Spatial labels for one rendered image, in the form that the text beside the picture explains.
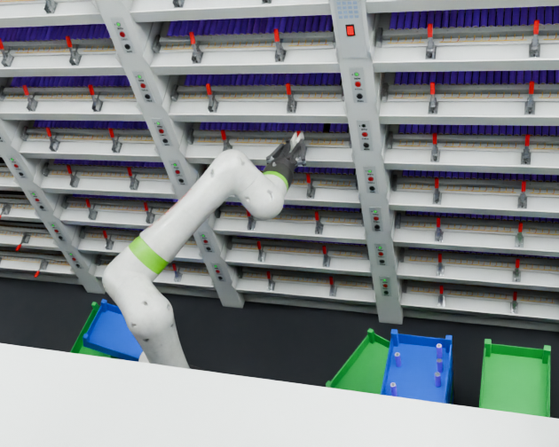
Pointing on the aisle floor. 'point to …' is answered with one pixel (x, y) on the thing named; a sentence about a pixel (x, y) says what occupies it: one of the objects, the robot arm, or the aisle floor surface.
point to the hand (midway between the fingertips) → (296, 140)
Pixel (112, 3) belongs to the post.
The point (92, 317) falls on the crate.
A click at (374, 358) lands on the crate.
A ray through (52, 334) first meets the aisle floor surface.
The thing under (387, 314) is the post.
